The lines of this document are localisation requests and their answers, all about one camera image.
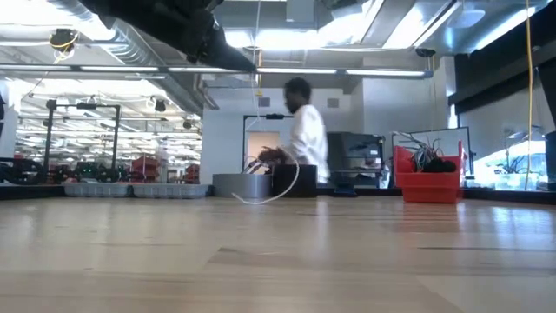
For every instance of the long ceiling light fixture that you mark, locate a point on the long ceiling light fixture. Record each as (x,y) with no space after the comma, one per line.
(382,72)

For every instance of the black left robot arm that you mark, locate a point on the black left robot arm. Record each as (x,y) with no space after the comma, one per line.
(1,117)

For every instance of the red tool cabinet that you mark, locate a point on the red tool cabinet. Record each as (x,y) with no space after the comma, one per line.
(145,169)
(192,174)

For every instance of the black box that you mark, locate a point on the black box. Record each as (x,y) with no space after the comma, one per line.
(295,182)

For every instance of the black security camera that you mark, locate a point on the black security camera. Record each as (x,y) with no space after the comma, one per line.
(425,52)

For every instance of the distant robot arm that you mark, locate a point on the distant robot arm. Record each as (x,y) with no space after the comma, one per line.
(252,167)

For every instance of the wall vent grille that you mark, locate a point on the wall vent grille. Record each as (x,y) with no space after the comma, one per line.
(263,102)
(332,102)

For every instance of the grey duct tape roll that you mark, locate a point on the grey duct tape roll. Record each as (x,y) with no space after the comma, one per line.
(241,187)

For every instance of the black monitor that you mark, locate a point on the black monitor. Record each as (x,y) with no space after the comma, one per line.
(356,148)

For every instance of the grey tool kit case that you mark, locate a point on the grey tool kit case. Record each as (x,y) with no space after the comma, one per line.
(165,191)

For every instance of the black camera gantry frame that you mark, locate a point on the black camera gantry frame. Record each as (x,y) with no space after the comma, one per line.
(274,116)
(87,105)

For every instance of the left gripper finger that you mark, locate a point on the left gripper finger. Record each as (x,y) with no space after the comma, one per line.
(226,56)

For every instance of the black table frame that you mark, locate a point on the black table frame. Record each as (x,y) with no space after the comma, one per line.
(499,195)

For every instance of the person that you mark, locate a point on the person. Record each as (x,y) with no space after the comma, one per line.
(308,135)

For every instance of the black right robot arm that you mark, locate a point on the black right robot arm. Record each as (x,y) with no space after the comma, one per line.
(551,165)

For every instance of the yellow hanging power plug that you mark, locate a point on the yellow hanging power plug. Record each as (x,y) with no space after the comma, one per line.
(259,92)

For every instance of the red plastic bin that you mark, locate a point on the red plastic bin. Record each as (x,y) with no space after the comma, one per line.
(428,189)

